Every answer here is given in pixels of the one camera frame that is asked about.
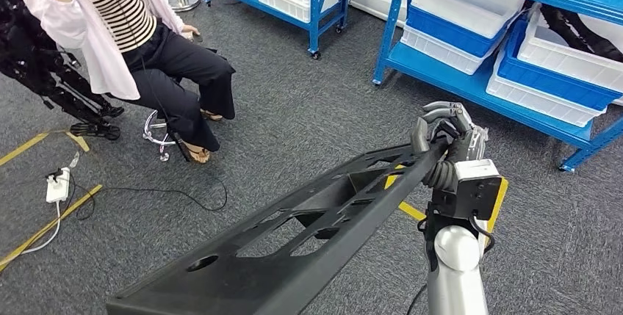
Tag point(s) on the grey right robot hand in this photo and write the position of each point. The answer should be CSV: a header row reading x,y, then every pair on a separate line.
x,y
467,142

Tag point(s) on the person's left hand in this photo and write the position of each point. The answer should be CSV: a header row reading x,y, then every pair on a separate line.
x,y
191,33

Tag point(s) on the black plastic plate bracket part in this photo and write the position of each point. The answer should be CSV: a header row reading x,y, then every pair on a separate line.
x,y
243,279

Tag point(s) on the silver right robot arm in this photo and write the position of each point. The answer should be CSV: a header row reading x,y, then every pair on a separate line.
x,y
457,274

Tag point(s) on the black trim part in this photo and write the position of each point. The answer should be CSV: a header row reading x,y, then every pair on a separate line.
x,y
603,45
559,28

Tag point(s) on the person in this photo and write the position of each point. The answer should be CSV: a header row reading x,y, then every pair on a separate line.
x,y
117,6

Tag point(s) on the yellow floor tape square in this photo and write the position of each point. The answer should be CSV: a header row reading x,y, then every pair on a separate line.
x,y
411,211
48,225

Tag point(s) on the blue plastic crate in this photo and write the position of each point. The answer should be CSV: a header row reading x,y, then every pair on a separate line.
x,y
545,84
452,35

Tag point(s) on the chrome stool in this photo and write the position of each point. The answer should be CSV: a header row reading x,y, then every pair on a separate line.
x,y
146,133

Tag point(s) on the black humanoid robot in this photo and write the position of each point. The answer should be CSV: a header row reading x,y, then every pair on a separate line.
x,y
29,60

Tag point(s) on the white power strip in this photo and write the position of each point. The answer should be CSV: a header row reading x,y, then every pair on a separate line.
x,y
57,188

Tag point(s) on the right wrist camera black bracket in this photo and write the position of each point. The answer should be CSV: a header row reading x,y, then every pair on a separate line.
x,y
467,196

